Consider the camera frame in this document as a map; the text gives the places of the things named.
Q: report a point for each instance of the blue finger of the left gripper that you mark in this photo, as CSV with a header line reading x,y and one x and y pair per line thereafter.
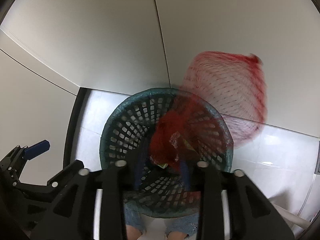
x,y
36,150

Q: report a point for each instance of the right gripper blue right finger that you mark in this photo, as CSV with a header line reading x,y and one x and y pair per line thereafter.
x,y
185,174

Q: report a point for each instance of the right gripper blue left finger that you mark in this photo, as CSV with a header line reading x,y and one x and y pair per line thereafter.
x,y
139,168

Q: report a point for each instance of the red mesh net bag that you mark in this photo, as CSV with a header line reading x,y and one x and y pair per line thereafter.
x,y
221,102

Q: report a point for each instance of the green plastic trash basket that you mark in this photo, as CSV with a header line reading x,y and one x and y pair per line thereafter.
x,y
128,131

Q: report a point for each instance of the left blue slipper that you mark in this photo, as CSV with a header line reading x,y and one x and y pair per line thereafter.
x,y
133,218

